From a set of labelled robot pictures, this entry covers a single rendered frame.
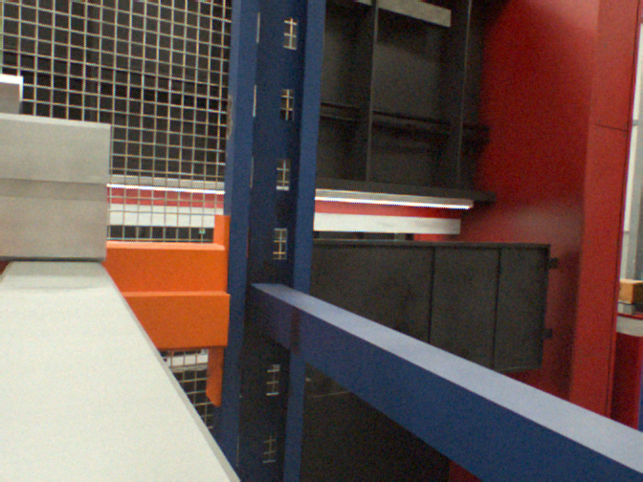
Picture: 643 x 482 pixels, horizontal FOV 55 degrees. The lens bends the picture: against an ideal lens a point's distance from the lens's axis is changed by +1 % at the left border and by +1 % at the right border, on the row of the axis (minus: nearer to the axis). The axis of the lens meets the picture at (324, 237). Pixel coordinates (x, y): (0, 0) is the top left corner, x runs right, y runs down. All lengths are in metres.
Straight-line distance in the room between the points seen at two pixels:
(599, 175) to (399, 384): 2.13
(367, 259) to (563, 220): 0.85
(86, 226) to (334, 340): 0.12
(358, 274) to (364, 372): 1.45
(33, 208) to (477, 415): 0.19
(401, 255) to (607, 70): 1.02
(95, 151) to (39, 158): 0.02
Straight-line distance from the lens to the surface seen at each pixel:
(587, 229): 2.32
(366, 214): 2.32
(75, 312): 0.17
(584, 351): 2.39
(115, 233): 1.91
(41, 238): 0.29
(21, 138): 0.29
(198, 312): 0.39
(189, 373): 1.62
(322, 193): 1.96
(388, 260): 1.78
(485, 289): 2.08
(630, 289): 3.75
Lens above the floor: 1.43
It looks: 3 degrees down
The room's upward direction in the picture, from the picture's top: 3 degrees clockwise
